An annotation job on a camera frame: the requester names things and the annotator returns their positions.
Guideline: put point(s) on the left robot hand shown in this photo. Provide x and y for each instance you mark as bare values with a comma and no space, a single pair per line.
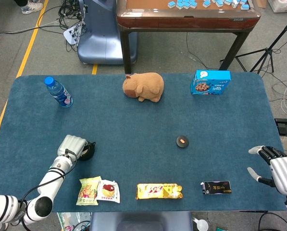
71,146

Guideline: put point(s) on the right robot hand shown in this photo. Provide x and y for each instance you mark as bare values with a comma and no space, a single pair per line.
285,175

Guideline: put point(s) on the black teapot lid orange knob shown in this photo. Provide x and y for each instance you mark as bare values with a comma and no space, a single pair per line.
183,144

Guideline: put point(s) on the green yellow snack bag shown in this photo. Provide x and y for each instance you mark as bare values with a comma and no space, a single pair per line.
86,192

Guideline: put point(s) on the black foot pedal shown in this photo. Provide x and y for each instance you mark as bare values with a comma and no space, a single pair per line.
286,126

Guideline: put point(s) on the water bottle with blue cap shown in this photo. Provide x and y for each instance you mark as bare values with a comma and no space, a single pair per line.
60,95

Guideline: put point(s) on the white red snack packet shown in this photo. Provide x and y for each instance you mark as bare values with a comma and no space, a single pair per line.
108,191

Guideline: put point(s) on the black purple small carton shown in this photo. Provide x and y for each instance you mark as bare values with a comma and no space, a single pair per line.
216,187

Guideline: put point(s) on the blue table mat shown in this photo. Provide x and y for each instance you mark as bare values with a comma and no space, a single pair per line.
143,120

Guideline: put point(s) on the white plastic scoop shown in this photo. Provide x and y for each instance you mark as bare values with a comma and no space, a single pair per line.
202,225

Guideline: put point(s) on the yellow biscuit pack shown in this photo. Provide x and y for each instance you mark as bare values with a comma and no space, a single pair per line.
157,191

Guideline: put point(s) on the brown capybara plush toy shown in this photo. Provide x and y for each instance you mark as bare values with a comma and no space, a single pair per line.
148,84

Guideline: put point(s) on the grey blue robot body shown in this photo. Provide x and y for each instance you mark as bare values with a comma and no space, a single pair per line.
141,221

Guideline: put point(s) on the white power strip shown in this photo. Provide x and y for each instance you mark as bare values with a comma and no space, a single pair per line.
71,34

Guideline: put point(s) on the blue cookie box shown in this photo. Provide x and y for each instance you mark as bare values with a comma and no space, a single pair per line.
213,84

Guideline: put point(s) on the black tripod stand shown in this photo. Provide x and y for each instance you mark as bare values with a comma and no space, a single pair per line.
267,51

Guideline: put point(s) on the person in black trousers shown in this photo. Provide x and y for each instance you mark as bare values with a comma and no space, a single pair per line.
31,7

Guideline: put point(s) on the brown mahjong table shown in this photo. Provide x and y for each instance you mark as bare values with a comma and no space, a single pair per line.
181,21

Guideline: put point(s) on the cardboard box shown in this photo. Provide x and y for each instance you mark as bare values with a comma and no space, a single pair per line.
262,3

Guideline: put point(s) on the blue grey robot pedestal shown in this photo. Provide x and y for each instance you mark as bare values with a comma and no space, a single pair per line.
102,41

